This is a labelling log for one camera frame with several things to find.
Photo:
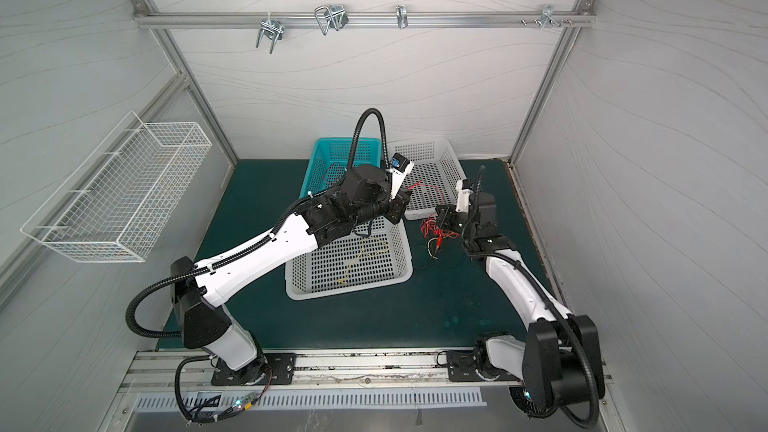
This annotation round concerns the metal U-bolt clamp left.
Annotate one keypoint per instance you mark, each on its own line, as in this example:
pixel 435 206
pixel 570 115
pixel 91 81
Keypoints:
pixel 270 32

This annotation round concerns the metal bracket on rail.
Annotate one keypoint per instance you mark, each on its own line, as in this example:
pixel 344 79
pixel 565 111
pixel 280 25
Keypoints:
pixel 401 16

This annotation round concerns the horizontal aluminium rail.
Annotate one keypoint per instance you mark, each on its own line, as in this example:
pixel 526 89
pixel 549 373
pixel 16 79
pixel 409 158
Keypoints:
pixel 357 20

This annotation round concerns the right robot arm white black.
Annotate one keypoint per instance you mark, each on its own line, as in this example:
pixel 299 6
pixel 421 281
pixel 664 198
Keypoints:
pixel 559 362

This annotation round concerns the white slotted cable duct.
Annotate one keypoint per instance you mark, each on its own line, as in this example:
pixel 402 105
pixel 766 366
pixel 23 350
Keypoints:
pixel 323 399

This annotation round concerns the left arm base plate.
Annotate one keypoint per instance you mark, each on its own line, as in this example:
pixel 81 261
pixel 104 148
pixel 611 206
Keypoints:
pixel 277 368

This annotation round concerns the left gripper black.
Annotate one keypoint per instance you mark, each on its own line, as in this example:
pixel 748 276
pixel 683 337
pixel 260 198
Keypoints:
pixel 398 205

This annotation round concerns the white wire wall basket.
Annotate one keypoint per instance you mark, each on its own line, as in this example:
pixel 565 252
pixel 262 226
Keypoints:
pixel 114 206

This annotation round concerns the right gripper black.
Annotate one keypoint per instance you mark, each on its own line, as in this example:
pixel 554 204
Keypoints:
pixel 448 216

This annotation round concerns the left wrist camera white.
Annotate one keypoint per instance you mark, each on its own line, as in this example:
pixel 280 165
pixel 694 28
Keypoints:
pixel 400 168

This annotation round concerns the small white plastic basket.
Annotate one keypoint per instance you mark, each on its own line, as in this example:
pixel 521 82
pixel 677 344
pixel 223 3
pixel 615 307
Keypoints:
pixel 434 176

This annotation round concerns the large white plastic basket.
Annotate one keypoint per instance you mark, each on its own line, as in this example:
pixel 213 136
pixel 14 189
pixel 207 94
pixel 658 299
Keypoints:
pixel 371 257

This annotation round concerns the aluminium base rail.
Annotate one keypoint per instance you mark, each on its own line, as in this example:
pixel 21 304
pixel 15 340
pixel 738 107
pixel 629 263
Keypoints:
pixel 362 368

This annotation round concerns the teal plastic basket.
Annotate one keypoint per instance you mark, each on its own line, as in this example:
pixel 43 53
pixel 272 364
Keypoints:
pixel 329 159

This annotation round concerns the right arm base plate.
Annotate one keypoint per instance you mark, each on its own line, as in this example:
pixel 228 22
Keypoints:
pixel 465 366

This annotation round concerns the metal U-bolt clamp middle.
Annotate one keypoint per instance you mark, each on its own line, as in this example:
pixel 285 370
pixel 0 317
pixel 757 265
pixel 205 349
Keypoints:
pixel 331 17

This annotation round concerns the metal u-bolt clamp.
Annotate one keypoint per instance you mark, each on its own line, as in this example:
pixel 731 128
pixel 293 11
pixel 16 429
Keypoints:
pixel 270 32
pixel 331 17

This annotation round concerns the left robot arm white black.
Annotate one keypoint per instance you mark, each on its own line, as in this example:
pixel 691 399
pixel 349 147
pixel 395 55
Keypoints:
pixel 201 290

